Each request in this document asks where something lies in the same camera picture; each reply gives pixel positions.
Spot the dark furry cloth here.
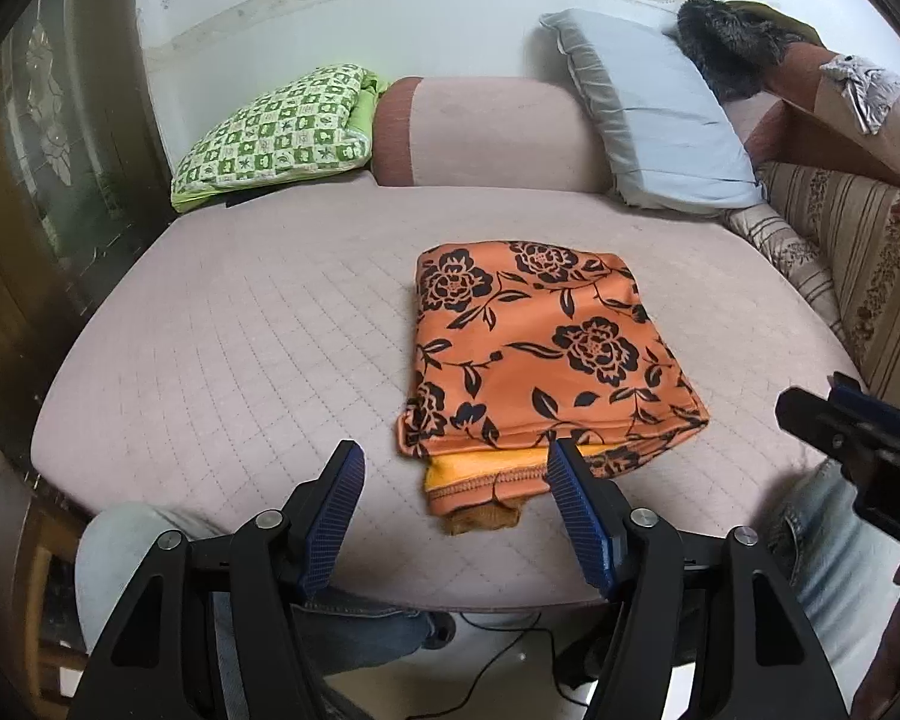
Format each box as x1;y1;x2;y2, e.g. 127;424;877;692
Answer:
675;0;796;102

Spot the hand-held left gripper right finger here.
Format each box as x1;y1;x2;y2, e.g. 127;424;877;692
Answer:
546;439;848;720

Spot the person's left leg in jeans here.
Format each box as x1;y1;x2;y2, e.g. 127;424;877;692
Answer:
73;502;458;691

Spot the pale blue pillow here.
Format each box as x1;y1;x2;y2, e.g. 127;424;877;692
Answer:
538;9;766;212

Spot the olive green cloth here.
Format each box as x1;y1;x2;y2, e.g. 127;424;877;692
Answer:
724;0;822;46

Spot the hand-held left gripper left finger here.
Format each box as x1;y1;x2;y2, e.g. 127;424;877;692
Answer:
67;439;367;720

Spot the striped floral cushion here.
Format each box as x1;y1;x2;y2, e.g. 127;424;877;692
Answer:
724;206;845;331

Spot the green checked pillow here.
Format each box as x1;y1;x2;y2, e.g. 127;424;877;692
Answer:
170;64;389;212

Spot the wooden stool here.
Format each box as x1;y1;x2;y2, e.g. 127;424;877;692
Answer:
0;450;91;691

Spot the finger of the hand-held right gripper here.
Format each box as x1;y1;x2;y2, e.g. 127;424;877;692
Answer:
775;386;882;466
827;371;900;440

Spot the pink quilted sofa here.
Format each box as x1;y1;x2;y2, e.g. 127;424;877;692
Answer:
30;37;900;612

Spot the wooden door with glass panel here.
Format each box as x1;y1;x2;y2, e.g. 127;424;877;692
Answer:
0;0;177;466

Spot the person's right leg in jeans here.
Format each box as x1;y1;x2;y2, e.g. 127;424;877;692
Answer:
765;457;900;698

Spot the black cable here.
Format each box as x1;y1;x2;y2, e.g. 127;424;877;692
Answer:
412;611;563;713

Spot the person's leg in jeans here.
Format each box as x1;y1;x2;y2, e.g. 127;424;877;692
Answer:
765;457;900;698
73;502;458;691

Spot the orange black floral shirt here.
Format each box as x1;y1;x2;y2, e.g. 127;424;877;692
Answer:
396;240;712;537

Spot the pink bolster with brown end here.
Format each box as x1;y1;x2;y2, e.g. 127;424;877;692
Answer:
371;76;608;194

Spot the striped floral sofa backrest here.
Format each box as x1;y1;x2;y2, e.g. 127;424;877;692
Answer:
757;160;900;417

